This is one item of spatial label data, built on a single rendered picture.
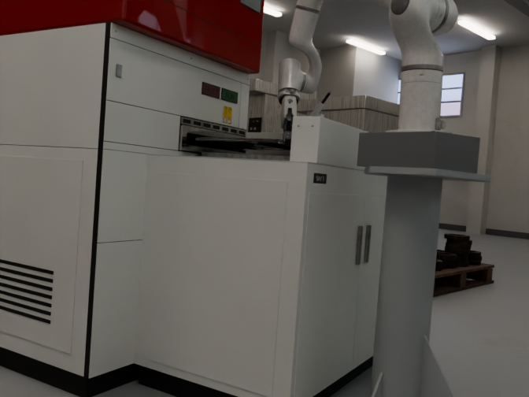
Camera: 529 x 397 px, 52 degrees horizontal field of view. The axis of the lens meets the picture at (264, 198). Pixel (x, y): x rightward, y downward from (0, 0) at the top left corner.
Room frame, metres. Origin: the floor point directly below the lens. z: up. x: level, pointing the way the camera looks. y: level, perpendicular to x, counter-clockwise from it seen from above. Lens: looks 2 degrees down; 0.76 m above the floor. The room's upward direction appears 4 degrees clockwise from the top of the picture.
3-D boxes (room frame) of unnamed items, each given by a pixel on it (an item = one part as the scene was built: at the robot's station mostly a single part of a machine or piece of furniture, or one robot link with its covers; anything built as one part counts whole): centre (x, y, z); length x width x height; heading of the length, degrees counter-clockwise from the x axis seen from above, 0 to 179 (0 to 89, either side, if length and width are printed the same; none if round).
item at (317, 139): (1.90, -0.25, 0.89); 0.55 x 0.09 x 0.14; 149
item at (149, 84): (2.09, 0.32, 1.02); 0.81 x 0.03 x 0.40; 149
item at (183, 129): (2.24, 0.22, 0.89); 0.44 x 0.02 x 0.10; 149
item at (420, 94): (1.64, -0.44, 1.02); 0.19 x 0.19 x 0.18
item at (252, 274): (2.16, -0.10, 0.41); 0.96 x 0.64 x 0.82; 149
